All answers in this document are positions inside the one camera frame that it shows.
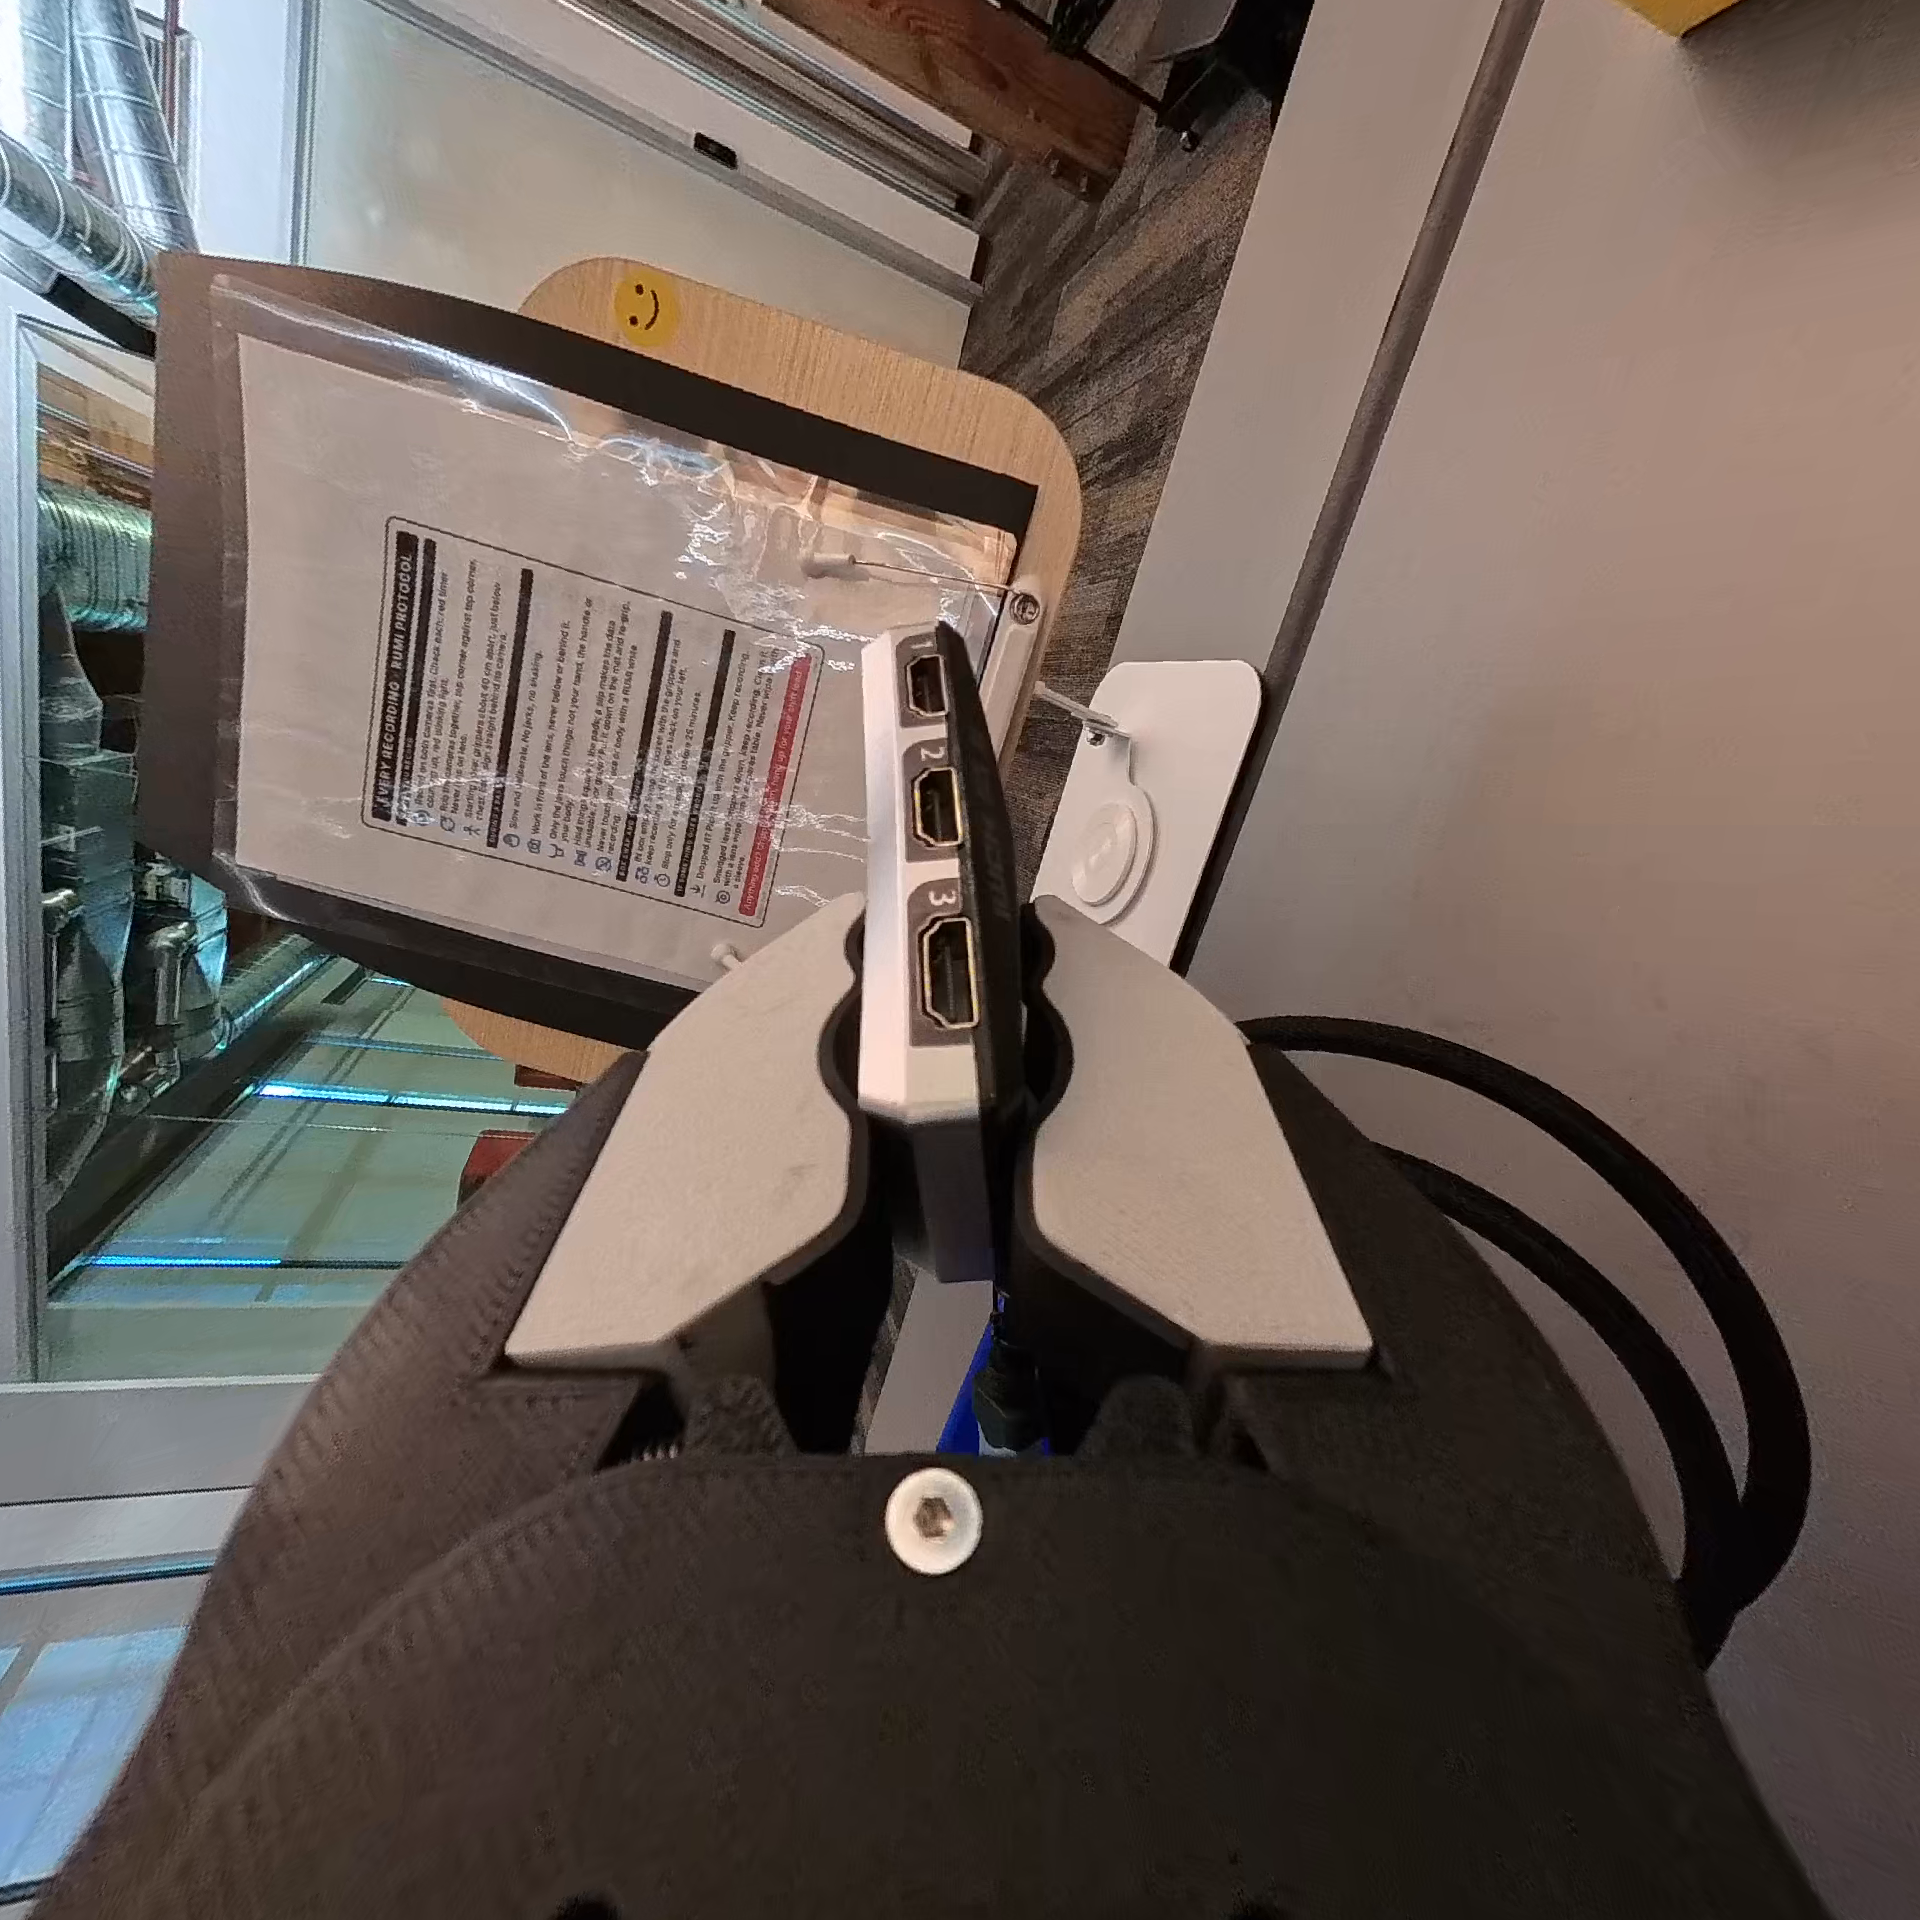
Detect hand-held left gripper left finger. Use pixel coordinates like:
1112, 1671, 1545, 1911
507, 897, 879, 1426

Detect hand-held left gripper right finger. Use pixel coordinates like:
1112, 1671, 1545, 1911
1008, 893, 1379, 1380

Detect silver hdmi switch box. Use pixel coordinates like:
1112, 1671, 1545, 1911
852, 621, 1040, 1286

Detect black braided hdmi cable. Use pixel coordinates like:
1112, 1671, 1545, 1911
974, 1013, 1820, 1670

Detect blue plastic bin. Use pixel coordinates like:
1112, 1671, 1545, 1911
937, 1318, 1005, 1457

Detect white plate with round button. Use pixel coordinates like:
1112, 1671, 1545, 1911
1034, 660, 1263, 975

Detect wooden shelf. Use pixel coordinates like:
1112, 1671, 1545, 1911
787, 0, 1203, 194

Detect silver ventilation duct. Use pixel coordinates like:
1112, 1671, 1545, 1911
0, 0, 204, 323

